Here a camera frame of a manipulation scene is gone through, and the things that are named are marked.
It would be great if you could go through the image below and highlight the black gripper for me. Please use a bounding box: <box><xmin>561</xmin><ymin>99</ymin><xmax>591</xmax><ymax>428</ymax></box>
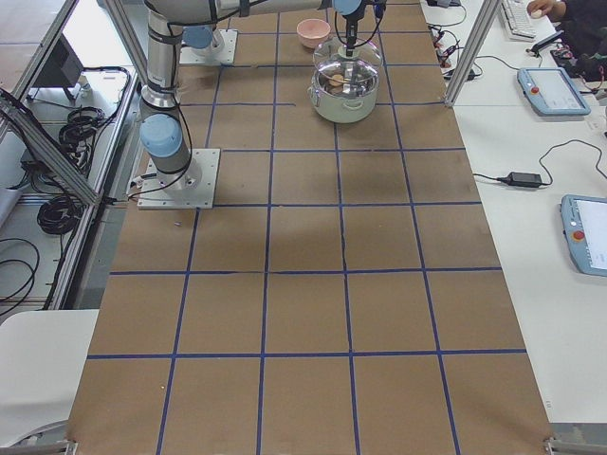
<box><xmin>344</xmin><ymin>13</ymin><xmax>359</xmax><ymax>58</ymax></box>

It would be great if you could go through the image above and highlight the glass pot lid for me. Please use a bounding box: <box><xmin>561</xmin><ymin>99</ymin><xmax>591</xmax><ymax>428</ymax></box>
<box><xmin>313</xmin><ymin>38</ymin><xmax>382</xmax><ymax>81</ymax></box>

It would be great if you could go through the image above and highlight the brown egg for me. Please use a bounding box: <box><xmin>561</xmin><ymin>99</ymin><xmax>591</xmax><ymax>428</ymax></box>
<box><xmin>329</xmin><ymin>74</ymin><xmax>344</xmax><ymax>86</ymax></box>

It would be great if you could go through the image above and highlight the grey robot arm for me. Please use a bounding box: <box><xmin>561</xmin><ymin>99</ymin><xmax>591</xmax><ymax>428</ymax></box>
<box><xmin>140</xmin><ymin>1</ymin><xmax>385</xmax><ymax>178</ymax></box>

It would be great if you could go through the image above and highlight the pale green steel pot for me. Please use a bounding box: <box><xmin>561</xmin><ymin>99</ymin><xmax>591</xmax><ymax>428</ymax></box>
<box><xmin>307</xmin><ymin>69</ymin><xmax>379</xmax><ymax>123</ymax></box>

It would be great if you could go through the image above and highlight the person hand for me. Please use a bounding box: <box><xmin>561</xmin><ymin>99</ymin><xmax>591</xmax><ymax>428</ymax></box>
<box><xmin>526</xmin><ymin>0</ymin><xmax>555</xmax><ymax>17</ymax></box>

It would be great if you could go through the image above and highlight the pink bowl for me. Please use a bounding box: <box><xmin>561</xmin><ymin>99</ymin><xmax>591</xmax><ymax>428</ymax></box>
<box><xmin>296</xmin><ymin>18</ymin><xmax>331</xmax><ymax>48</ymax></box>

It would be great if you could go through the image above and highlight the white keyboard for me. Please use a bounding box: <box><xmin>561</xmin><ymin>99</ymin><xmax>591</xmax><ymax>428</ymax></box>
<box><xmin>499</xmin><ymin>0</ymin><xmax>537</xmax><ymax>42</ymax></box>

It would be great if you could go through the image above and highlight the blue teach pendant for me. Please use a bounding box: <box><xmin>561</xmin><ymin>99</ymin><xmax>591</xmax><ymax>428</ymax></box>
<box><xmin>560</xmin><ymin>194</ymin><xmax>606</xmax><ymax>277</ymax></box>
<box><xmin>517</xmin><ymin>67</ymin><xmax>591</xmax><ymax>117</ymax></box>

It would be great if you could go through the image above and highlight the black power adapter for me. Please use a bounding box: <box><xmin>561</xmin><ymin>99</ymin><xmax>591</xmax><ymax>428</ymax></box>
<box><xmin>507</xmin><ymin>172</ymin><xmax>543</xmax><ymax>189</ymax></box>

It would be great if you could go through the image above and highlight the brown cardboard table mat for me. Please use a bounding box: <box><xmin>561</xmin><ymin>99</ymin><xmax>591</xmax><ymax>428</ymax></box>
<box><xmin>67</xmin><ymin>1</ymin><xmax>550</xmax><ymax>454</ymax></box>

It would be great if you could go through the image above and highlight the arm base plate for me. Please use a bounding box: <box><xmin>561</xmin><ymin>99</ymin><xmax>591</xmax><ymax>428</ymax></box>
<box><xmin>179</xmin><ymin>26</ymin><xmax>238</xmax><ymax>66</ymax></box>
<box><xmin>137</xmin><ymin>149</ymin><xmax>221</xmax><ymax>209</ymax></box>

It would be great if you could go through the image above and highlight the aluminium frame post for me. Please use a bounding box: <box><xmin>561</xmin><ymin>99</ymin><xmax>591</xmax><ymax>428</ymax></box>
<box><xmin>444</xmin><ymin>0</ymin><xmax>501</xmax><ymax>107</ymax></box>

